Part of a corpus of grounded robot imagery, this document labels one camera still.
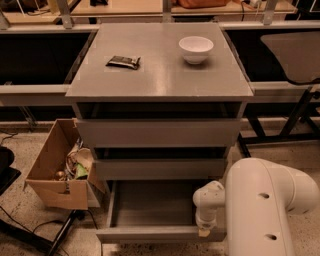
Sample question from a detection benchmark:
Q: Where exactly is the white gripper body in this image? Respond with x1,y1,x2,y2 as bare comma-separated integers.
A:
193,181,225,231

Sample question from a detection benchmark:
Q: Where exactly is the grey bottom drawer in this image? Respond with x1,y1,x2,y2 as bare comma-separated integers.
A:
97,180,226,243

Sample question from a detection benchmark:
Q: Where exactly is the grey drawer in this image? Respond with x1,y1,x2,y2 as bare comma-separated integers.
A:
95,158,227,180
97,180,226,243
76,119,240,148

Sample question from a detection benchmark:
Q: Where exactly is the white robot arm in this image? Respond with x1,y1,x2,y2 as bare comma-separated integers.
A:
193,158,319,256

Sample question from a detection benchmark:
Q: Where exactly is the grey middle drawer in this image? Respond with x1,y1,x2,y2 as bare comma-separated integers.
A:
95,158,227,180

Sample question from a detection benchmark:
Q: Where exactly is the grey drawer cabinet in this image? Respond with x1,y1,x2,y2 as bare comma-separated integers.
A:
65,22,254,188

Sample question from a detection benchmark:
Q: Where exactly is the grey top drawer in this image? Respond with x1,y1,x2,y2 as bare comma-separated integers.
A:
76,119,240,148

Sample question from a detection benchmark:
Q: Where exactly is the open cardboard box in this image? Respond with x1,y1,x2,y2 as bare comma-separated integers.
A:
26,119,105,210

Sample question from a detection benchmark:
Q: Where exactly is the black stand leg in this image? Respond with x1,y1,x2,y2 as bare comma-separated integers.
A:
46,210,84,256

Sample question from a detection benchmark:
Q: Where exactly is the green packet in box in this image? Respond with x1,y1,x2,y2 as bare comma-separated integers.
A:
75,163,88,179

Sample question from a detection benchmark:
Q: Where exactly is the white ceramic bowl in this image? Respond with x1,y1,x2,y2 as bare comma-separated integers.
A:
179,36,214,64

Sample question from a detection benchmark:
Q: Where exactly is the dark snack packet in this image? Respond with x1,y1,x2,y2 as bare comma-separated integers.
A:
107,55,140,70

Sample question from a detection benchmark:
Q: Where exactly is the orange bag on shelf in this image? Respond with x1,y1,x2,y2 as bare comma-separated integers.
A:
171,0,231,9

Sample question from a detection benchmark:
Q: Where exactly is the black object at left edge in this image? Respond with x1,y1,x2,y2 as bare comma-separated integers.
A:
0,146,21,195

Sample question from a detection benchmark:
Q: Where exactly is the black table frame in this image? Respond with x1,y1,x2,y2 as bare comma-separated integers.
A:
238,88,320,157

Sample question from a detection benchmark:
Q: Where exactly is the black floor cable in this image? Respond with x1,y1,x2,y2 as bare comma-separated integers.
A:
86,209,104,256

